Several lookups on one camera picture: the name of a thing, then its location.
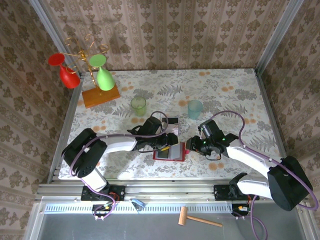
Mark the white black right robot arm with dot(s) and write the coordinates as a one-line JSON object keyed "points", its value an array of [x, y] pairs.
{"points": [[250, 157]]}

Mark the wooden mallet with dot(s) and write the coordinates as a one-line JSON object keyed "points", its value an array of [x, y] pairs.
{"points": [[183, 216]]}

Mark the green translucent plastic cup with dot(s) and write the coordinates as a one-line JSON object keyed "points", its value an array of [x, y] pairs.
{"points": [[138, 106]]}

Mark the pink card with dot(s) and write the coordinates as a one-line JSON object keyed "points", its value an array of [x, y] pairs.
{"points": [[175, 129]]}

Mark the aluminium cross rail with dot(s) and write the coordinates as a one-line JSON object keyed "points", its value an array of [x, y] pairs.
{"points": [[175, 190]]}

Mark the red leather card holder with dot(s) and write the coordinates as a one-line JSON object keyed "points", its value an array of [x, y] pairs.
{"points": [[178, 151]]}

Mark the red plastic goblet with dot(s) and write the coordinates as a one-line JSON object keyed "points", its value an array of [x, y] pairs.
{"points": [[70, 78]]}

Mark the teal translucent plastic cup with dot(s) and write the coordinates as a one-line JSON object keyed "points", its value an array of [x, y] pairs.
{"points": [[195, 110]]}

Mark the white perforated metal strip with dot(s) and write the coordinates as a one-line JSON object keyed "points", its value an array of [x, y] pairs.
{"points": [[175, 208]]}

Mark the aluminium corner post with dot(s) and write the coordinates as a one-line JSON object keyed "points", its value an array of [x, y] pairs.
{"points": [[46, 20], [284, 25]]}

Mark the clear acrylic card box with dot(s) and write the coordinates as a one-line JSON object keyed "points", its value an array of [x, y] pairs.
{"points": [[172, 114]]}

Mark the green plastic goblet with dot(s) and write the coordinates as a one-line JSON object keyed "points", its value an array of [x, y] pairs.
{"points": [[105, 80]]}

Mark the aluminium side rail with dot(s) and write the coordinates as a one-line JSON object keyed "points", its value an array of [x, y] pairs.
{"points": [[72, 100], [267, 100]]}

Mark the floral patterned table cover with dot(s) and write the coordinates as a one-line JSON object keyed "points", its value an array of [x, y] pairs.
{"points": [[150, 82]]}

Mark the grey metal shelf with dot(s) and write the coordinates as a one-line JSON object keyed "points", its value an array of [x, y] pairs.
{"points": [[150, 230]]}

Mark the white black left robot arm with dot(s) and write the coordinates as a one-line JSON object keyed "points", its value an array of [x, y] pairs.
{"points": [[120, 143]]}

